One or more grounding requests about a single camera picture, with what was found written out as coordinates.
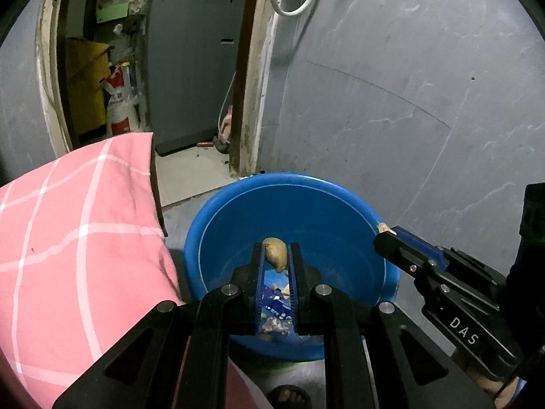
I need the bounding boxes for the person's right hand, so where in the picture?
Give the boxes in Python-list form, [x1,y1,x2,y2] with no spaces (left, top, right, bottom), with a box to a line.
[474,368,526,408]

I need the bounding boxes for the pink slipper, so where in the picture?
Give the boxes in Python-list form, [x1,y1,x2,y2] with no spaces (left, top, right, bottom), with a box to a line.
[219,105,234,144]

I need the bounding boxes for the wooden door frame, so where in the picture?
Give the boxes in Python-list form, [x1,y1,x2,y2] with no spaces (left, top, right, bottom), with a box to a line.
[36,0,278,180]

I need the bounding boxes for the grey metal cabinet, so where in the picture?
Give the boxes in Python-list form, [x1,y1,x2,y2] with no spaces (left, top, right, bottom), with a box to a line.
[142,0,248,157]

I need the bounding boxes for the pink checked cushion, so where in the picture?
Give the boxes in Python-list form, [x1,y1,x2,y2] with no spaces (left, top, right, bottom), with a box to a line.
[0,132,274,409]

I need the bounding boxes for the blue snack wrapper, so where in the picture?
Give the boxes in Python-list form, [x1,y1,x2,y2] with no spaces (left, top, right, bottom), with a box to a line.
[257,264,296,342]

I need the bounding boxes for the tan scrap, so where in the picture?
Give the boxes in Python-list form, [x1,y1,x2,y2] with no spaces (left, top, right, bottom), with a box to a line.
[261,238,289,274]

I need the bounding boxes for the blue plastic basin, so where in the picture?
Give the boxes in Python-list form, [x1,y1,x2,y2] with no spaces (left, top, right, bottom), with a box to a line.
[184,172,401,363]

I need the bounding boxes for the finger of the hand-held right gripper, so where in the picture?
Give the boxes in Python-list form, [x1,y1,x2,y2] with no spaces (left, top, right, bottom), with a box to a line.
[394,226,453,274]
[373,232,432,291]

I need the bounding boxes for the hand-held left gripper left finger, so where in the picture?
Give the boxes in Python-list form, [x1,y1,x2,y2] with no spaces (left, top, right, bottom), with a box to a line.
[53,243,267,409]

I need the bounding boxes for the clear plastic bags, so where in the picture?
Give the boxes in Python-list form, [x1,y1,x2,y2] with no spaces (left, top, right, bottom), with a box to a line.
[112,12,144,65]

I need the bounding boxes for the white red printed bag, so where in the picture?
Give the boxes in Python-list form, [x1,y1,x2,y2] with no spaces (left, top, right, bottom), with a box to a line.
[104,62,144,136]

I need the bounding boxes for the person's sandalled foot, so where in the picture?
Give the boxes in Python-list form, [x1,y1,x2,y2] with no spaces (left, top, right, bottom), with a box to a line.
[270,384,312,409]

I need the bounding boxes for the green box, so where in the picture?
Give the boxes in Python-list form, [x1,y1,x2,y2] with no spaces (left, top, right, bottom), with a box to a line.
[96,3,129,23]

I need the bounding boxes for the yellow cardboard box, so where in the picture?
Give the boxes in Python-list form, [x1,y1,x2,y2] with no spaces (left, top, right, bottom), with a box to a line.
[65,37,114,142]

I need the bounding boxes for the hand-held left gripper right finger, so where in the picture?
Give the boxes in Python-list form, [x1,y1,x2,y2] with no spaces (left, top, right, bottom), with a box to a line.
[287,242,497,409]

